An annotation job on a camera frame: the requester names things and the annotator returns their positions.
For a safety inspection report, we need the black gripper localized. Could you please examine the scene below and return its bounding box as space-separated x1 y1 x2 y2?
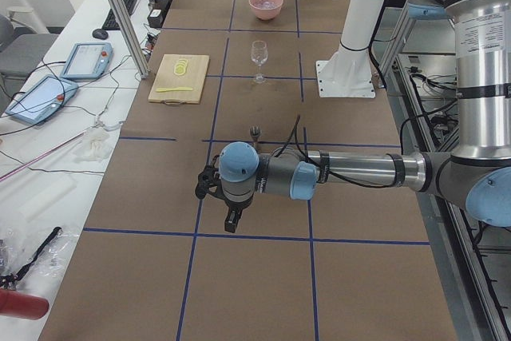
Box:
195 155 244 232

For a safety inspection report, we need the steel double jigger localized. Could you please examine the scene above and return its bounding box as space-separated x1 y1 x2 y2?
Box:
249 125 261 151

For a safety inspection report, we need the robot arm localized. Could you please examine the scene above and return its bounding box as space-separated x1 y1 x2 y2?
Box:
195 0 510 232

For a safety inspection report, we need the ice cubes pile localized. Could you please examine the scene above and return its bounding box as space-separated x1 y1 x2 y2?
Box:
253 0 277 10

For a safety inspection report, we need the clear wine glass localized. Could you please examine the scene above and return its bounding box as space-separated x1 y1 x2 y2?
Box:
251 41 268 83

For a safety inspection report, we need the pink bowl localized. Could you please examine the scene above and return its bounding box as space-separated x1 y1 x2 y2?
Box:
248 0 284 21

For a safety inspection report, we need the black power adapter box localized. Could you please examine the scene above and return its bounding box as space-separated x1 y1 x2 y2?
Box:
147 9 164 29

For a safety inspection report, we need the black keyboard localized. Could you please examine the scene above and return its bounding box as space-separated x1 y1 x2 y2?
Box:
101 0 141 31

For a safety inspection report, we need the bamboo cutting board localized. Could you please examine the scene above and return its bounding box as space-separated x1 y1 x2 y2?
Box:
148 54 209 104

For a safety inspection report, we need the yellow plastic knife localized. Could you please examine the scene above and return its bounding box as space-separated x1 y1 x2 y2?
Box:
155 86 194 93

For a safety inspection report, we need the white crumpled cloth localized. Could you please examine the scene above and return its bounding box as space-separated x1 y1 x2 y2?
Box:
73 128 113 162

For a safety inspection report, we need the black computer mouse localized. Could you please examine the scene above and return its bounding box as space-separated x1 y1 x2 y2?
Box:
92 29 109 40

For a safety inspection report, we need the far teach pendant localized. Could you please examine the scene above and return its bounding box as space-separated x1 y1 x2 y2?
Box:
60 42 113 81

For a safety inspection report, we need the teach pendant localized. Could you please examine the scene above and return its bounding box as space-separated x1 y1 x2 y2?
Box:
60 42 113 81
6 75 78 125

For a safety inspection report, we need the near teach pendant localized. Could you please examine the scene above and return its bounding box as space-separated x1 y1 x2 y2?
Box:
6 75 78 125

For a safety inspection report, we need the red fire extinguisher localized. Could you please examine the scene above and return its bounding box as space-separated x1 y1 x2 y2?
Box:
1 289 50 320

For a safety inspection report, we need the grey office chair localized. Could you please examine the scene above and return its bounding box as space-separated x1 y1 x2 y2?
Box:
1 6 58 95

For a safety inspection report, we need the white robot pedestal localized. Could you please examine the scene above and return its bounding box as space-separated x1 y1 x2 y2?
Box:
316 0 385 98

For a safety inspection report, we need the aluminium frame post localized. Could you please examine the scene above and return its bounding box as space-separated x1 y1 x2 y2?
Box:
108 0 149 79

